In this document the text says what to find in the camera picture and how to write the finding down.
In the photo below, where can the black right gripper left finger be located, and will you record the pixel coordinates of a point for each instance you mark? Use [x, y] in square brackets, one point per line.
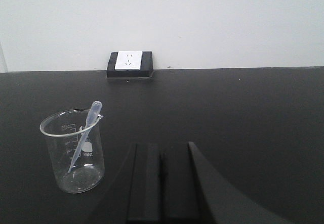
[144, 202]

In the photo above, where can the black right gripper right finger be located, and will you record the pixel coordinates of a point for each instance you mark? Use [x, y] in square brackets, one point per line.
[195, 192]

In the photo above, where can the clear glass beaker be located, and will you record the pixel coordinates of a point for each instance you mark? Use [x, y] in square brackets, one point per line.
[62, 132]

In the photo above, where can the white socket in black box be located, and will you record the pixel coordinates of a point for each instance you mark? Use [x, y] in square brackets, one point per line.
[130, 64]

